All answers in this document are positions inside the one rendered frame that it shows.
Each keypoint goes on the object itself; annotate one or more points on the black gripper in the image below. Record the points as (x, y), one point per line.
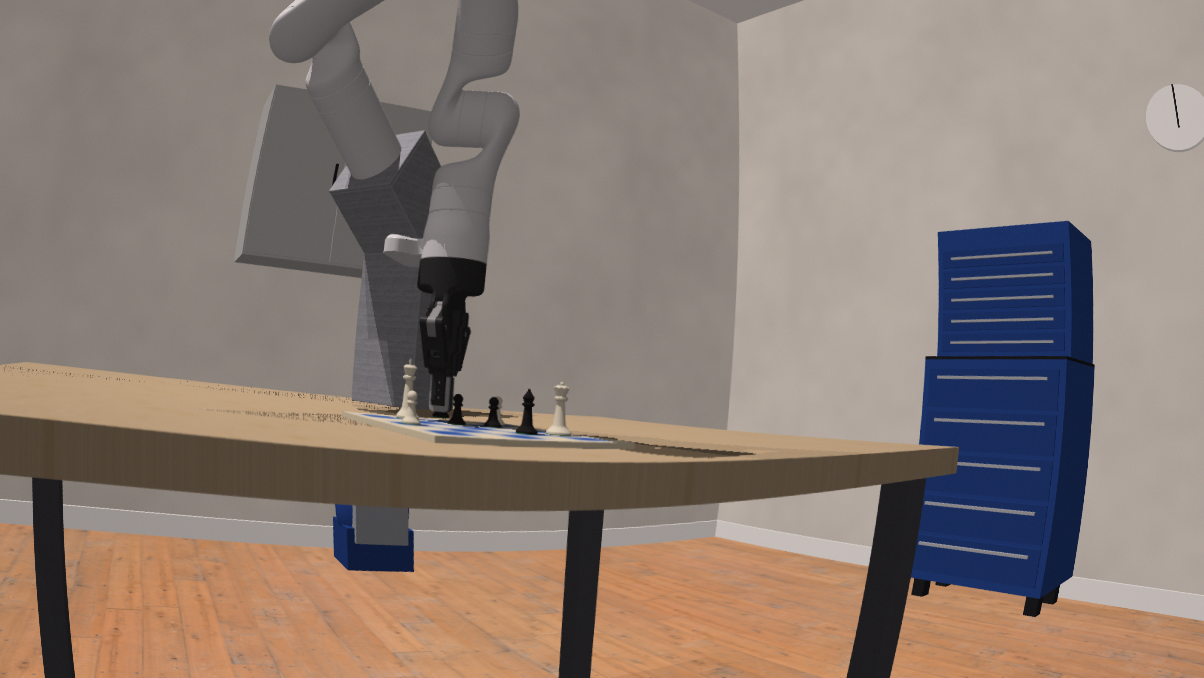
(452, 280)

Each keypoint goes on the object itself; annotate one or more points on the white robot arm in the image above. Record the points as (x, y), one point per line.
(461, 199)

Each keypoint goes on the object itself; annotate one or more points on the blue and cream chessboard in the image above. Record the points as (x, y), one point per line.
(474, 433)

